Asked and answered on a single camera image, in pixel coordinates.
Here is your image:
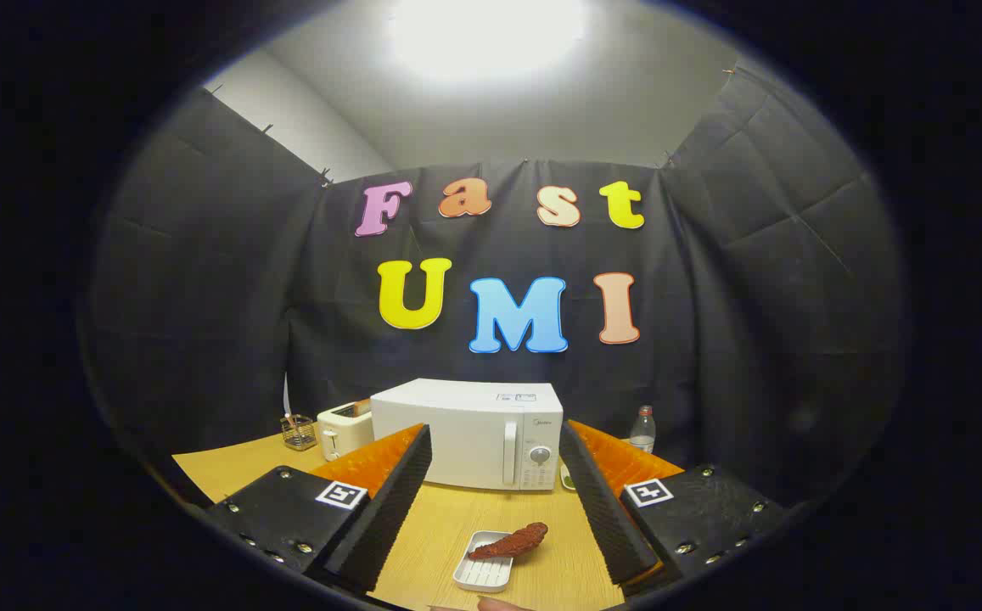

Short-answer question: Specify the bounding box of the cream toaster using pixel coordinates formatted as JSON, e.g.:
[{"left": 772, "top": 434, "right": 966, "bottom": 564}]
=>
[{"left": 317, "top": 399, "right": 375, "bottom": 462}]

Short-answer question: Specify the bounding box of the clear plastic water bottle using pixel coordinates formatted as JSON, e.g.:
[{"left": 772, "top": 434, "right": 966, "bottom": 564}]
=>
[{"left": 629, "top": 405, "right": 657, "bottom": 455}]

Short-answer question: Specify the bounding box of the wire mesh holder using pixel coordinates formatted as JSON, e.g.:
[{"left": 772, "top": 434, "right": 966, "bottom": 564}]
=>
[{"left": 280, "top": 413, "right": 317, "bottom": 451}]

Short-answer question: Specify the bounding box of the white toaster oven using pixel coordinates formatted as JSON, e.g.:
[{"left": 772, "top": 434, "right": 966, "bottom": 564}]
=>
[{"left": 370, "top": 378, "right": 564, "bottom": 492}]

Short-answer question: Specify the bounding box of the bright ceiling light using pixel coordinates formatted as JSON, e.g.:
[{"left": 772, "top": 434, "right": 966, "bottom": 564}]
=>
[{"left": 389, "top": 0, "right": 589, "bottom": 81}]

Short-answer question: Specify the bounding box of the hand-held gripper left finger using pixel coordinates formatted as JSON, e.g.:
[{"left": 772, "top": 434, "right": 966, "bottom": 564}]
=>
[{"left": 202, "top": 423, "right": 434, "bottom": 595}]

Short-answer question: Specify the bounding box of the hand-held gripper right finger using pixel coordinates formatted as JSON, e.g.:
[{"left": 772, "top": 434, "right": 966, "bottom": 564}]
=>
[{"left": 558, "top": 419, "right": 790, "bottom": 595}]

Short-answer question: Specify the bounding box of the brown fried meat piece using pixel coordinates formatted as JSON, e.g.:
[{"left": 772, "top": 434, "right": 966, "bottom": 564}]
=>
[{"left": 468, "top": 522, "right": 549, "bottom": 561}]

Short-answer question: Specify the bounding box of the white rectangular dish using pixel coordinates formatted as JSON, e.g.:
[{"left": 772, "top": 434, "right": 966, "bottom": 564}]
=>
[{"left": 452, "top": 530, "right": 515, "bottom": 593}]

